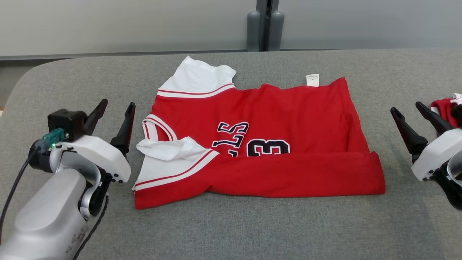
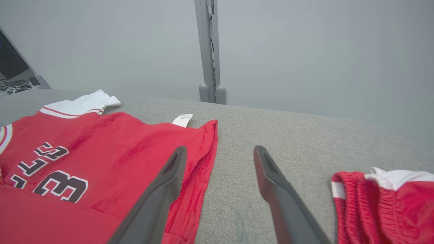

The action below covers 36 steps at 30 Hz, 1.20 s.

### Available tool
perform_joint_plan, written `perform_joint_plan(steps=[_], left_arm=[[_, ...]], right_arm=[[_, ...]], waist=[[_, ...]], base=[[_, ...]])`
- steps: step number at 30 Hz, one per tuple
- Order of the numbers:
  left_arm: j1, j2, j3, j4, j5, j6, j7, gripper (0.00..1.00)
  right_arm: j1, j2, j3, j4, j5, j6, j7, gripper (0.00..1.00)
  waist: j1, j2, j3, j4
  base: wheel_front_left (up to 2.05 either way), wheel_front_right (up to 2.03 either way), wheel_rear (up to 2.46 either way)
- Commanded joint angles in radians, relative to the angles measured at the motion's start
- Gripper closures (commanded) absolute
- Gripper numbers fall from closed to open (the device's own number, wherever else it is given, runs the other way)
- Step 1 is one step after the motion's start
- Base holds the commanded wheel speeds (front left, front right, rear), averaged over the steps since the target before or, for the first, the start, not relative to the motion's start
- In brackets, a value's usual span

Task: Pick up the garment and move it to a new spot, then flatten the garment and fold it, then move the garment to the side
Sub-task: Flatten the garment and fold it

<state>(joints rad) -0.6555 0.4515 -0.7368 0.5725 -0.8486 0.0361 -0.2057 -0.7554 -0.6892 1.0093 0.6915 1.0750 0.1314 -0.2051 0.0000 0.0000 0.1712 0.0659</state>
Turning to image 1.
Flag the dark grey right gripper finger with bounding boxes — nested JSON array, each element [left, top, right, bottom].
[[391, 107, 428, 154], [415, 101, 454, 136]]

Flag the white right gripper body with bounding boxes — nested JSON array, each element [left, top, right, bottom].
[[411, 128, 462, 181]]

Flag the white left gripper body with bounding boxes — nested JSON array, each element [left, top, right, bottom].
[[54, 135, 132, 183]]

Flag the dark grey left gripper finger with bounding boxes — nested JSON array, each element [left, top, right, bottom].
[[84, 99, 109, 136], [110, 102, 137, 158]]

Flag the red white shorts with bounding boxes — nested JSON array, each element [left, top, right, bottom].
[[430, 93, 462, 129]]

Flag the red basketball jersey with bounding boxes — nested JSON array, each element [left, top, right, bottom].
[[132, 55, 386, 210]]

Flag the black cable with teal connector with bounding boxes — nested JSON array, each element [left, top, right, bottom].
[[0, 128, 69, 243]]

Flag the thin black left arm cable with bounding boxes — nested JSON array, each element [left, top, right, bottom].
[[71, 195, 109, 260]]

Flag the grey partition post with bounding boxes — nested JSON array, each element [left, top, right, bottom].
[[247, 0, 285, 52]]

